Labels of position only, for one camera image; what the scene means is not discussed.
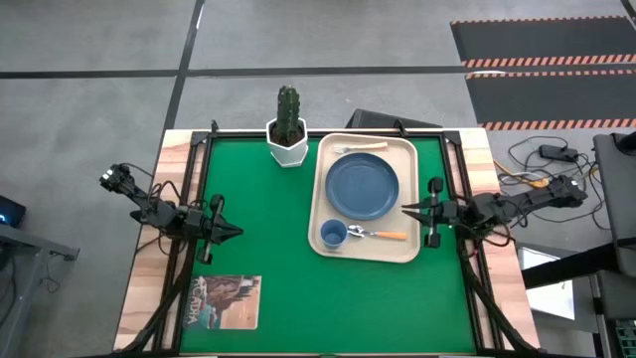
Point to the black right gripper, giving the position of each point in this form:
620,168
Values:
442,214

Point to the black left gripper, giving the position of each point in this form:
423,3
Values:
211,229

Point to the blue round plate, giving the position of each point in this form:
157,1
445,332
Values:
363,186

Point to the light blue ribbed cup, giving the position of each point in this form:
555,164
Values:
333,233

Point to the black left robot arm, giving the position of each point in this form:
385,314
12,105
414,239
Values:
154,211

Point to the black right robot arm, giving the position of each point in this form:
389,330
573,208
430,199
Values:
526,201

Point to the cream plastic tray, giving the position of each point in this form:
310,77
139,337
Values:
407,164

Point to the green table mat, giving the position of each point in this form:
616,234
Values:
278,258

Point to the illustrated Acadia book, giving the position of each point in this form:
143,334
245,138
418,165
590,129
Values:
223,303

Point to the white hexagonal plant pot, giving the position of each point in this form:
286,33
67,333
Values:
287,154

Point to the green cactus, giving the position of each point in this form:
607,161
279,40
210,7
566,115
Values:
288,112

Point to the black power adapter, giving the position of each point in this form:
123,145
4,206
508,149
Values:
556,152

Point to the white flat panel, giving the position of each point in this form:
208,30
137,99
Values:
546,293

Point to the black floor mat striped edges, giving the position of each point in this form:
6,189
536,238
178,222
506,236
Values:
541,37
551,97

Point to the grey side desk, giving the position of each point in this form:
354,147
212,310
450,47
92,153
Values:
25,248

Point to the black device blue light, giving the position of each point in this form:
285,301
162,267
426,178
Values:
10,211

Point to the black metal table frame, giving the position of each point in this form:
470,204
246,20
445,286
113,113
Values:
459,164

